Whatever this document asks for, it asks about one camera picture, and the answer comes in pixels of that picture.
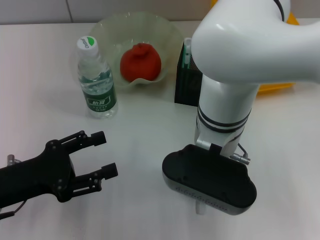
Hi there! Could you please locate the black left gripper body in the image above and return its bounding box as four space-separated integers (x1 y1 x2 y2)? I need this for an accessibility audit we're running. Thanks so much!
0 139 76 208

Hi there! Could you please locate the clear green-label water bottle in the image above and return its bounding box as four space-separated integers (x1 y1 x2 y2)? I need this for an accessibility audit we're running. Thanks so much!
76 35 119 120

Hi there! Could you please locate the orange knitted toy fruit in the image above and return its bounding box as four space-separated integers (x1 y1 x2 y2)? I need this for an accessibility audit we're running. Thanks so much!
119 42 163 82

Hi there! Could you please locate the grey marker pen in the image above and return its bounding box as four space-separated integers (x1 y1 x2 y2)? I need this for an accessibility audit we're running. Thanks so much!
195 202 208 216

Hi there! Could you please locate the black mesh pen holder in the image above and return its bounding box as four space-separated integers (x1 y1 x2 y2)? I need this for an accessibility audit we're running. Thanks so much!
174 39 204 108

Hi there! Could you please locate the green utility knife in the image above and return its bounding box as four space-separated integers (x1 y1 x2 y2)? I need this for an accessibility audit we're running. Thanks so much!
182 37 193 70

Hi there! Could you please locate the green wavy glass fruit bowl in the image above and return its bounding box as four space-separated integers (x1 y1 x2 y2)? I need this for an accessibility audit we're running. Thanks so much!
86 11 185 95

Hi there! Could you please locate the yellow plastic storage bin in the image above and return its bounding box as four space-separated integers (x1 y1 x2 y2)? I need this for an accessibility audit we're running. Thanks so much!
209 0 300 98

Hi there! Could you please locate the left arm cable with plug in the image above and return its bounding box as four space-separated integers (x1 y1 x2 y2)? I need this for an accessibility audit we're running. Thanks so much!
0 154 27 221

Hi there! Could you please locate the arm cable with plug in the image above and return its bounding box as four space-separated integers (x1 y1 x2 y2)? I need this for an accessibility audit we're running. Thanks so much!
229 142 252 165
0 154 27 221

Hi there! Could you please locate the right arm cable with plug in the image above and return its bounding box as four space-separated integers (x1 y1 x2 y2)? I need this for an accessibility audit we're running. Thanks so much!
229 142 252 165

